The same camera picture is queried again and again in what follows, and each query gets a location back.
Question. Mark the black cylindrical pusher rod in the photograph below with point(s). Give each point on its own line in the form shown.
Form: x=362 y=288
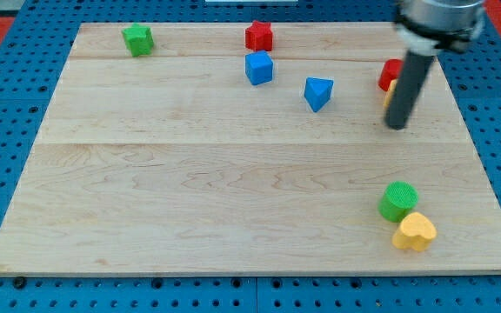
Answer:
x=410 y=82

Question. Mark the yellow hexagon block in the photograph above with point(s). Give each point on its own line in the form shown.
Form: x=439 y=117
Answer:
x=389 y=93

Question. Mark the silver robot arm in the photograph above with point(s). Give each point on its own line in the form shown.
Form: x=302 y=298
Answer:
x=427 y=28

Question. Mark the red cylinder block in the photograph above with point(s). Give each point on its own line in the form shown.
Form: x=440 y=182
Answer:
x=390 y=72

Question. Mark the blue triangle block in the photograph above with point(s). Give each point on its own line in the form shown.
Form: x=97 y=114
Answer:
x=317 y=92

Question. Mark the green cylinder block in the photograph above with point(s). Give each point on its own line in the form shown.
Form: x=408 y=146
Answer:
x=398 y=200

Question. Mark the blue cube block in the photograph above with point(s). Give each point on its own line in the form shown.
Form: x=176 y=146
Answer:
x=258 y=67

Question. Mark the red star block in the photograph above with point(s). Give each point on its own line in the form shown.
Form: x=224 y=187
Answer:
x=259 y=36

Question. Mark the yellow heart block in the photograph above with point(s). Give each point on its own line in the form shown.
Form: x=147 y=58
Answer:
x=415 y=232

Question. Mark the wooden board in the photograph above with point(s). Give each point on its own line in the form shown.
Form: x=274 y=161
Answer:
x=174 y=164

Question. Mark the green star block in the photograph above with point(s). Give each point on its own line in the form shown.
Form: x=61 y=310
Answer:
x=138 y=39

